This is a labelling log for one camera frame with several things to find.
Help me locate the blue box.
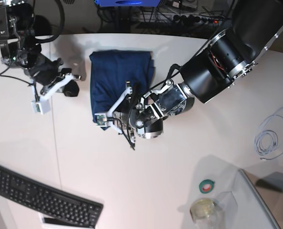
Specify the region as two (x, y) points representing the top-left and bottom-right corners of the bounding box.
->
(94, 0), (160, 7)

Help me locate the green electrical tape roll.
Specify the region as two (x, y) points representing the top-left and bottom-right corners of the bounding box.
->
(199, 179), (215, 194)

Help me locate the glass panel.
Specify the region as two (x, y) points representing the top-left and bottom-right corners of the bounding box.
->
(238, 167), (283, 229)

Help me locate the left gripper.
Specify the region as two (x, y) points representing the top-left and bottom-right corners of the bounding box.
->
(112, 83), (144, 138)

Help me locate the black power strip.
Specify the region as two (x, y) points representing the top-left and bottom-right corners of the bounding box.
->
(172, 14), (225, 26)

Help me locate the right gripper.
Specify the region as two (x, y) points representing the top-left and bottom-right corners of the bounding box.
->
(24, 53), (80, 97)

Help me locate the clear glass jar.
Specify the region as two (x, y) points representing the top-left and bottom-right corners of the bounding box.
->
(190, 198), (219, 229)

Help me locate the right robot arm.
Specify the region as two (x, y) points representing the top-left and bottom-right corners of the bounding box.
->
(0, 0), (80, 101)

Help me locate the dark blue t-shirt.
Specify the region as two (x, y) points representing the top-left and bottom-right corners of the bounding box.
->
(90, 50), (155, 123)

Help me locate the black computer keyboard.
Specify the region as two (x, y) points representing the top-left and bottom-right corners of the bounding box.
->
(0, 166), (103, 229)

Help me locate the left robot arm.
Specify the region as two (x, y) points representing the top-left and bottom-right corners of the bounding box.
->
(121, 0), (283, 140)

